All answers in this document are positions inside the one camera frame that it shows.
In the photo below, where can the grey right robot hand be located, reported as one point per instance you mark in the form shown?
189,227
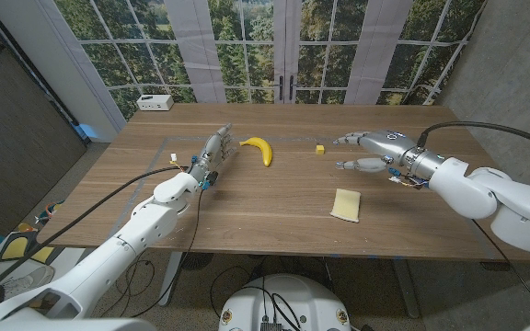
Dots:
387,144

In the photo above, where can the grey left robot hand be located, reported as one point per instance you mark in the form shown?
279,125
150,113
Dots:
212,154

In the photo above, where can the pale yellow sponge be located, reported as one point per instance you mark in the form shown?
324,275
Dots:
346,204

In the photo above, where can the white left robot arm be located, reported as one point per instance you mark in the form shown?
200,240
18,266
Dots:
118,248

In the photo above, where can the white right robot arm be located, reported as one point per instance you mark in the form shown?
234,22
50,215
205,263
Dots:
499,197

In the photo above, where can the yellow banana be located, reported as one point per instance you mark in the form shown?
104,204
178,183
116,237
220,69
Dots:
263,148

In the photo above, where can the small yellow block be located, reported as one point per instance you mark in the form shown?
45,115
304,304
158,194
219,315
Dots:
320,149

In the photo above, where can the white power strip box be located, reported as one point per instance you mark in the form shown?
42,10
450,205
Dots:
154,102

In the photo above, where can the printed window backdrop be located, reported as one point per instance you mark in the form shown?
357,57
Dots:
251,46

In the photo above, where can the blue floor object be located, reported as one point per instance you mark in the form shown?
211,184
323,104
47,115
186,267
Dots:
85,131

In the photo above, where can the grey table leg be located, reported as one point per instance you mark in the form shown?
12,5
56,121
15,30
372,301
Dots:
170,276
405,287

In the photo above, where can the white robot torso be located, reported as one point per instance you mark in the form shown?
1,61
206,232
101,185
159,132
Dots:
288,299

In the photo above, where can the colourful floor toy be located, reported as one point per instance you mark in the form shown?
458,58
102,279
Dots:
49,212

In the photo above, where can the yellow and black floor object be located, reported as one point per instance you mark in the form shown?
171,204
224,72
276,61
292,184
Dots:
16,248

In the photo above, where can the white sneaker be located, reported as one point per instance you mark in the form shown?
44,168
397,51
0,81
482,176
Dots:
30,280

